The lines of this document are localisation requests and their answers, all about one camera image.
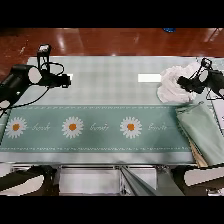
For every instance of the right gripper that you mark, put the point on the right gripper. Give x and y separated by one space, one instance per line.
190 84

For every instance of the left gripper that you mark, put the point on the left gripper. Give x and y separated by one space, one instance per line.
55 81

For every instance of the white garment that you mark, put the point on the white garment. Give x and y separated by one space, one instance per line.
173 88

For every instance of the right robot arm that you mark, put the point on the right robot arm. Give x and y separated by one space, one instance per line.
213 176

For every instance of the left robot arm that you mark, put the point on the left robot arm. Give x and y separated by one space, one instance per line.
16 81

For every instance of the pale green garment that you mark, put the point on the pale green garment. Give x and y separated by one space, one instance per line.
203 130

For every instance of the tan garment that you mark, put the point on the tan garment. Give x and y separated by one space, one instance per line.
199 156

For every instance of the silver frame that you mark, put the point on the silver frame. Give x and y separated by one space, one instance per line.
133 181

